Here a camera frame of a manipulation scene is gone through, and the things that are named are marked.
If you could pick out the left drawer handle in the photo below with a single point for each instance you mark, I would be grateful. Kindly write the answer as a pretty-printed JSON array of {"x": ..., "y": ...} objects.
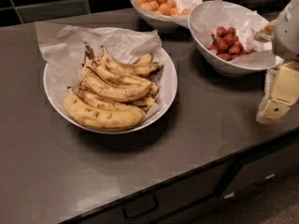
[{"x": 140, "y": 207}]

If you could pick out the orange fruits pile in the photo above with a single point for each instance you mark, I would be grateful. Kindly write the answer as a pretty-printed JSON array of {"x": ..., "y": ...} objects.
[{"x": 163, "y": 7}]

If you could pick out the back spotted banana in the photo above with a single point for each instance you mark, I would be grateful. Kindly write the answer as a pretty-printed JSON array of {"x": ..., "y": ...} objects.
[{"x": 137, "y": 69}]

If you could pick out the spotted yellow banana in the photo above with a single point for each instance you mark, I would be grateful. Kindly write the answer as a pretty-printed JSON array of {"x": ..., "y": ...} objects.
[{"x": 119, "y": 93}]

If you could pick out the drawer handle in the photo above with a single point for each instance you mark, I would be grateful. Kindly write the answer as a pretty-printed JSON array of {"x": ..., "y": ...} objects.
[
  {"x": 140, "y": 207},
  {"x": 265, "y": 180}
]

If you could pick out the front large yellow banana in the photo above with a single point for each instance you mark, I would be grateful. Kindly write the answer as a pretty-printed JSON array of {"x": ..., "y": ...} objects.
[{"x": 100, "y": 119}]

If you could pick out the white paper under bananas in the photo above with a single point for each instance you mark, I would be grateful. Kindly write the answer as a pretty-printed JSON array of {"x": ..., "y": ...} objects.
[{"x": 63, "y": 48}]

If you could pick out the right drawer handle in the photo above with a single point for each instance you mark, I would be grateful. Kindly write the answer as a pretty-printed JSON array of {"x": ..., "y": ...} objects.
[{"x": 265, "y": 180}]

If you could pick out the white bowl with strawberries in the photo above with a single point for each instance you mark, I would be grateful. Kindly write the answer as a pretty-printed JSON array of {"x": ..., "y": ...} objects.
[{"x": 224, "y": 66}]

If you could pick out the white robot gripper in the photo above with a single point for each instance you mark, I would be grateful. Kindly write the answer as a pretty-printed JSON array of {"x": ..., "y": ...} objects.
[{"x": 287, "y": 34}]

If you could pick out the white banana bowl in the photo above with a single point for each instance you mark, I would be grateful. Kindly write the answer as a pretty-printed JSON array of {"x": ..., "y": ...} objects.
[{"x": 167, "y": 82}]

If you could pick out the white bowl with oranges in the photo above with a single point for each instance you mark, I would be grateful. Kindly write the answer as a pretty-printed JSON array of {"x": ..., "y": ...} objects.
[{"x": 162, "y": 20}]

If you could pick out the red strawberries pile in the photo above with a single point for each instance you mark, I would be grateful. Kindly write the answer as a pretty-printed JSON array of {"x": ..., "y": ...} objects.
[{"x": 226, "y": 45}]

